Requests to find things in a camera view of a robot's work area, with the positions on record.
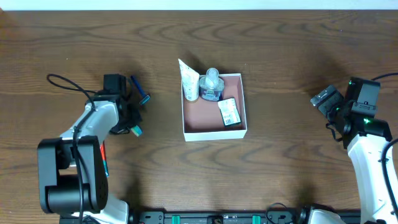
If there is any blue disposable razor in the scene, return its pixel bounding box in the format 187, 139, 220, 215
130, 76, 150, 105

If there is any green white toothbrush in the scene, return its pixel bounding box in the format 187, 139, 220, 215
130, 125, 143, 137

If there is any teal toothpaste tube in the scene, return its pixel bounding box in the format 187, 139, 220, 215
100, 142, 109, 177

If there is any white conditioner tube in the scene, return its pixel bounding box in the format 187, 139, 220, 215
178, 59, 200, 102

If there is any clear pump soap bottle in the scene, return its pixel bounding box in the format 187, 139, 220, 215
199, 68, 224, 101

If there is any green soap box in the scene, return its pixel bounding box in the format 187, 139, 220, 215
218, 98, 241, 126

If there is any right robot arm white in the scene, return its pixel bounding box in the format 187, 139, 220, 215
310, 77, 397, 223

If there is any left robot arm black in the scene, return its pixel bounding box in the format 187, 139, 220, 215
37, 74, 142, 224

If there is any white box pink interior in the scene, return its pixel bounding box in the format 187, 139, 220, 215
181, 73, 248, 142

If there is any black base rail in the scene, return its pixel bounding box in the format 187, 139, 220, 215
129, 203, 361, 224

